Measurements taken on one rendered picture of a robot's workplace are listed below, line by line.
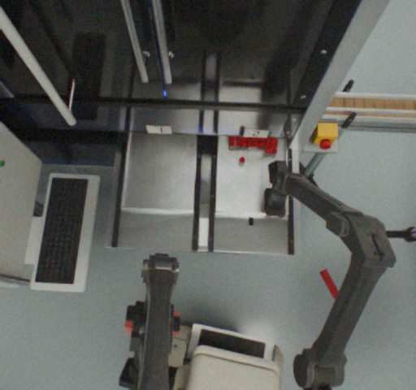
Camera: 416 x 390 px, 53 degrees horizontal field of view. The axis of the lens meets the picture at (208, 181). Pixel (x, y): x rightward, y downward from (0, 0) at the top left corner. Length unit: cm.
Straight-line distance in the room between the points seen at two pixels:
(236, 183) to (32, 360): 151
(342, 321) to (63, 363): 175
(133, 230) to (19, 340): 121
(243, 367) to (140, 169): 85
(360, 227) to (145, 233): 82
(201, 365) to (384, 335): 165
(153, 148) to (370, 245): 95
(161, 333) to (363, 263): 43
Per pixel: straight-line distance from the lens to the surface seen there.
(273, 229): 154
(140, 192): 157
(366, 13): 100
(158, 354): 85
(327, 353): 109
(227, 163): 159
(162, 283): 96
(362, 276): 95
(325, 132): 153
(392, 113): 173
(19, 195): 161
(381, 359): 255
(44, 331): 252
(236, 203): 154
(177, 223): 153
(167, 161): 159
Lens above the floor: 237
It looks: 72 degrees down
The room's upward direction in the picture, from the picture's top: 2 degrees clockwise
